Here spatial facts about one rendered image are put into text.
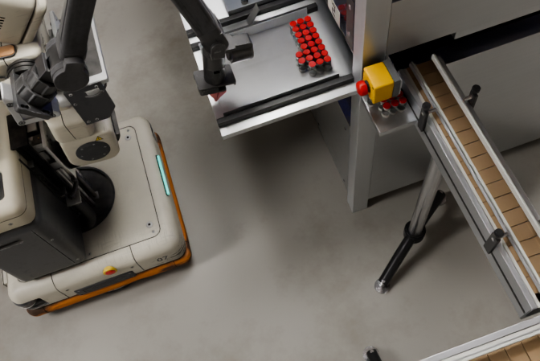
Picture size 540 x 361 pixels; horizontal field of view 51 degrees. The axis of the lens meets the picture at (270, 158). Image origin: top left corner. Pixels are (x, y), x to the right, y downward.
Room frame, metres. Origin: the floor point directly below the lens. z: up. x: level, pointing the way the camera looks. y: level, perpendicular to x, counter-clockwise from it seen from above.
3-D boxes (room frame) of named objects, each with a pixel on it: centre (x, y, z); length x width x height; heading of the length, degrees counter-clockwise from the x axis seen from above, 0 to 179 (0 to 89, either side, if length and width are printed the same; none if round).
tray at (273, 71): (1.02, -0.05, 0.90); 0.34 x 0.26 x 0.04; 98
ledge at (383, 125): (0.79, -0.36, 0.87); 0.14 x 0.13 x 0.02; 97
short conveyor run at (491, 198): (0.54, -0.50, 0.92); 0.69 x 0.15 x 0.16; 7
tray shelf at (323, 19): (1.20, -0.08, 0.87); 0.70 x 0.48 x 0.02; 7
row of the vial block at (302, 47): (1.03, -0.16, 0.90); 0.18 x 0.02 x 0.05; 8
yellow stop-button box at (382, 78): (0.80, -0.32, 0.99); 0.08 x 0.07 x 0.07; 97
